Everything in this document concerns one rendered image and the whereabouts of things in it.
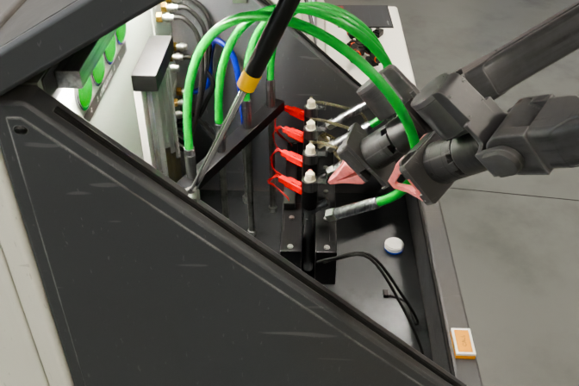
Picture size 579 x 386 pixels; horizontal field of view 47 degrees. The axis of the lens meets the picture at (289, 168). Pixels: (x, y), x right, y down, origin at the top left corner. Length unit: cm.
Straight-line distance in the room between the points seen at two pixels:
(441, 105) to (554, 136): 14
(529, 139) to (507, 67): 28
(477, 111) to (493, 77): 21
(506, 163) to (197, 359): 46
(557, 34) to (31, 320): 79
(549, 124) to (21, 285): 62
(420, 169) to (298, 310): 24
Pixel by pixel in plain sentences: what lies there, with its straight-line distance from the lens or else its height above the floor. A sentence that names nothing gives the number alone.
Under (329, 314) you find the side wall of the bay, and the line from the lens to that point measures 83.
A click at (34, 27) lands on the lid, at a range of 63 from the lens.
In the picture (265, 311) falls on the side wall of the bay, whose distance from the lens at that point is 82.
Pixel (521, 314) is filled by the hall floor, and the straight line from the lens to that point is 251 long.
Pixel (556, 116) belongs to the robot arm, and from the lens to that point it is 72.
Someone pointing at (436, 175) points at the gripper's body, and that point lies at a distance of 87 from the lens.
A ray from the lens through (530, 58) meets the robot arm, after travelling 100.
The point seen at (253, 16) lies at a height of 141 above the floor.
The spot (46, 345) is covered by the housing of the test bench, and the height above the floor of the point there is 109.
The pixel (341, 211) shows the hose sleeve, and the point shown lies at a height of 113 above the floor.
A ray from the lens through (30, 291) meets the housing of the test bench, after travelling 87.
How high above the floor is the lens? 178
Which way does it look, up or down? 36 degrees down
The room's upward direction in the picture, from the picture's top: straight up
